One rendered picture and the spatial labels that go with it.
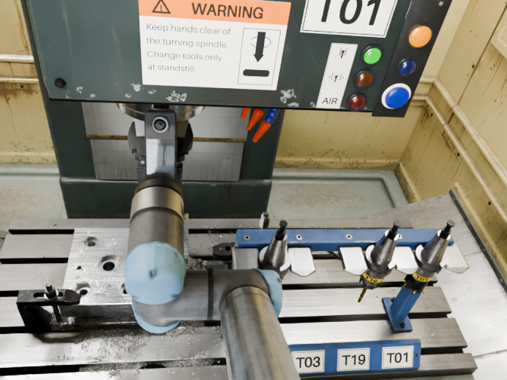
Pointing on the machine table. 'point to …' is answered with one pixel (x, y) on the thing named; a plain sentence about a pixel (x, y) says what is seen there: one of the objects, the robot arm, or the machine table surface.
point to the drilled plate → (99, 304)
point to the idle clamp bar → (223, 252)
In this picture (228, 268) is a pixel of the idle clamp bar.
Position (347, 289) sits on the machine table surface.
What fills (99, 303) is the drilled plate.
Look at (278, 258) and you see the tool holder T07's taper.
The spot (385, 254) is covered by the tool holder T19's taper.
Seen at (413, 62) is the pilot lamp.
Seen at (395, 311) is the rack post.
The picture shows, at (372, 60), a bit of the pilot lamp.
